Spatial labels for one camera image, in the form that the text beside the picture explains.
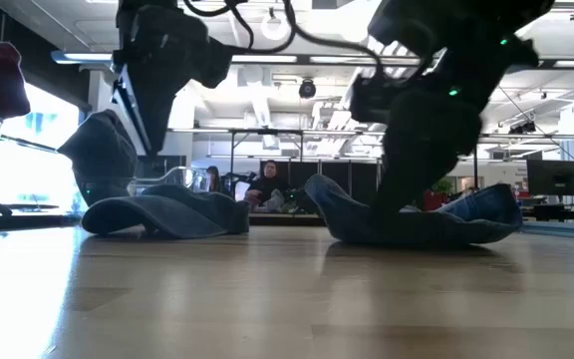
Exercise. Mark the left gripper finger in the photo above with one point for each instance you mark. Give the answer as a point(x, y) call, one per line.
point(135, 112)
point(162, 109)

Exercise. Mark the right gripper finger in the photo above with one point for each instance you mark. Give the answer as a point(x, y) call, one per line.
point(401, 199)
point(439, 177)

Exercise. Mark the blue denim cap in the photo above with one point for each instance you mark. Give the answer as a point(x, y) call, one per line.
point(347, 219)
point(100, 149)
point(167, 214)

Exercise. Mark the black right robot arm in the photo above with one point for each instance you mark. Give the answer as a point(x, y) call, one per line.
point(466, 30)

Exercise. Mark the background plant red planter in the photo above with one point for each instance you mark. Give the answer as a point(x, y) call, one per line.
point(436, 199)

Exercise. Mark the black background cabinet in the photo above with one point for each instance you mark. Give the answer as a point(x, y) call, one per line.
point(167, 167)

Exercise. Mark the black partition panels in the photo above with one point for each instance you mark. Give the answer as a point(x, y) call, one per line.
point(337, 174)

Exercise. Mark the person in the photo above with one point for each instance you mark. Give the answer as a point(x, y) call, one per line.
point(213, 177)
point(267, 187)

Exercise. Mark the black ceiling track lights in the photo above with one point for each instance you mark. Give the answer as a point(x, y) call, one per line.
point(523, 128)

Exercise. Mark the long ceiling light bar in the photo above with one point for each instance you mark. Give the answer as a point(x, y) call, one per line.
point(277, 59)

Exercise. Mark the black background monitor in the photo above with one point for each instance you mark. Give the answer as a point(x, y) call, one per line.
point(556, 177)

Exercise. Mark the black ceiling spotlight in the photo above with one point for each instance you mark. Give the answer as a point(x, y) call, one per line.
point(307, 90)

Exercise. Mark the blue grey ledge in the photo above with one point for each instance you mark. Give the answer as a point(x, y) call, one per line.
point(566, 230)

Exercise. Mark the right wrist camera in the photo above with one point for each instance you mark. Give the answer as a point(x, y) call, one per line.
point(372, 100)

